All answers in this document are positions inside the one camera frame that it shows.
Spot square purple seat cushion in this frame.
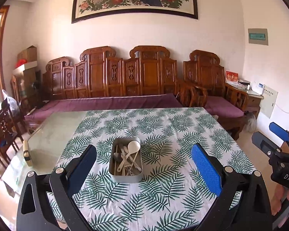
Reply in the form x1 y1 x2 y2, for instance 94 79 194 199
204 96 244 118

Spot white electrical panel door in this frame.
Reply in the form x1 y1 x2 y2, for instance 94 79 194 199
259 85 278 119

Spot person's right hand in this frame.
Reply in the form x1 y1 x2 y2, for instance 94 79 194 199
271 187 289 217

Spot carved wooden armchair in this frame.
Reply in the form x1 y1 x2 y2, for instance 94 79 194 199
183 50 248 140

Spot grey bag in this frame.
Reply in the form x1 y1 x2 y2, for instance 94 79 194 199
244 114 258 133

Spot carved wooden sofa bench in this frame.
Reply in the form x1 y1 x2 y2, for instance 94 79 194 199
42 46 198 135

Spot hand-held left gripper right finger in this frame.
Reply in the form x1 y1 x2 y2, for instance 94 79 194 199
191 143 272 231

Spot grey wall box green label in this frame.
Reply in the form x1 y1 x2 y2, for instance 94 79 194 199
248 28 269 46

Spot clear plastic bag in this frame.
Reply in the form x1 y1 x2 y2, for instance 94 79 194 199
1 90 20 111

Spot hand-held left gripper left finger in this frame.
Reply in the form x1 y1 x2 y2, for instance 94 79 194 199
16 145 98 231

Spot beige and black block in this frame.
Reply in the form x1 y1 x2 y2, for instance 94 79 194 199
22 140 33 166

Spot black standing fan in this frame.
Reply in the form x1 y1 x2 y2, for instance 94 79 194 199
31 70 42 106

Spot wooden door frame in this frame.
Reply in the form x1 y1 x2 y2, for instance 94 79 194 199
0 5 10 92

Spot white desk phone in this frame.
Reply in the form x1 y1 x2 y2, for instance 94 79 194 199
250 83 265 95

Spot brown cardboard box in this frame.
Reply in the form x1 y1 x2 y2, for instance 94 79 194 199
17 45 37 63

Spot wooden dining chair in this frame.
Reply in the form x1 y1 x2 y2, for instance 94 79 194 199
0 106 23 174

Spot rectangular metal tray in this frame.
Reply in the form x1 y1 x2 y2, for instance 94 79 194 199
109 137 144 183

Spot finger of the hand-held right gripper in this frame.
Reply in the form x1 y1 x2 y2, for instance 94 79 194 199
252 131 280 155
269 122 289 143

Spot red desk calendar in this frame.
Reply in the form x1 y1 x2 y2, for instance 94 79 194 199
225 70 239 85

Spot green leaf print tablecloth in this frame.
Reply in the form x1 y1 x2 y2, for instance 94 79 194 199
47 107 257 231

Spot large white plastic spoon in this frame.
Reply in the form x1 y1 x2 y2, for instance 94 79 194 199
117 141 140 171

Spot wooden side table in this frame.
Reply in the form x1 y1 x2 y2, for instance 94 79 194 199
246 90 264 118

